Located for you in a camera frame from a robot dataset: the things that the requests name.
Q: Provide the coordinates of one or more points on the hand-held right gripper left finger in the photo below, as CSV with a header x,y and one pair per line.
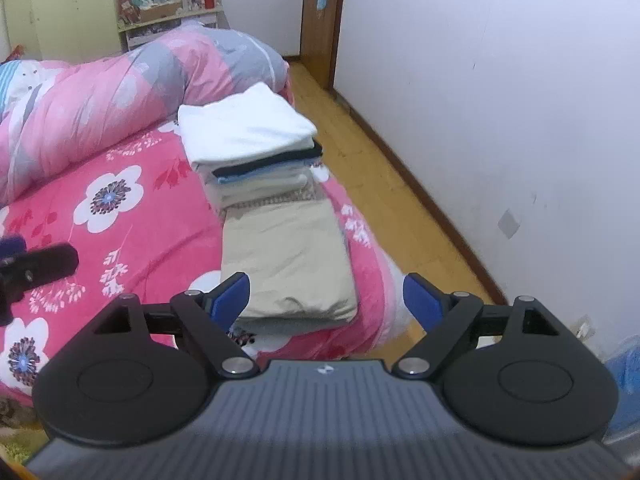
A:
x,y
232,300

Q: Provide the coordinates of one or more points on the pink grey blue quilt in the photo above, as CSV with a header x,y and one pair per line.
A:
x,y
100,105

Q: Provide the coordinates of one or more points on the brown wooden door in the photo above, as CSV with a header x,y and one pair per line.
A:
x,y
320,45

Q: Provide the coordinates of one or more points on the pale yellow wardrobe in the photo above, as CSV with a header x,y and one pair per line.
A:
x,y
75,10

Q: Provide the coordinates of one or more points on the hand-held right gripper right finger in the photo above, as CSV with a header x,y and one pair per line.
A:
x,y
422,302

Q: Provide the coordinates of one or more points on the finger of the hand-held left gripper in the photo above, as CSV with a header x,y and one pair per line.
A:
x,y
45,267
12,246

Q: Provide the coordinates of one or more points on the cream shelf unit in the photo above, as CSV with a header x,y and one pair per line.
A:
x,y
150,32

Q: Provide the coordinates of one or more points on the stack of folded clothes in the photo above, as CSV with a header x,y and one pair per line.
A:
x,y
250,125

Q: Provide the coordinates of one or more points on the blue cloth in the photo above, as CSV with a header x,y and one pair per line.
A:
x,y
622,380

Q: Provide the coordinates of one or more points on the pink floral bed sheet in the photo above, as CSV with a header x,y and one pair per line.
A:
x,y
150,240

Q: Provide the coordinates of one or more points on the beige pants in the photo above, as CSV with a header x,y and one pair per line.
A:
x,y
290,260

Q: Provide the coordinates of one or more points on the cardboard box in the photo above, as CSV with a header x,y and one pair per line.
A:
x,y
160,12

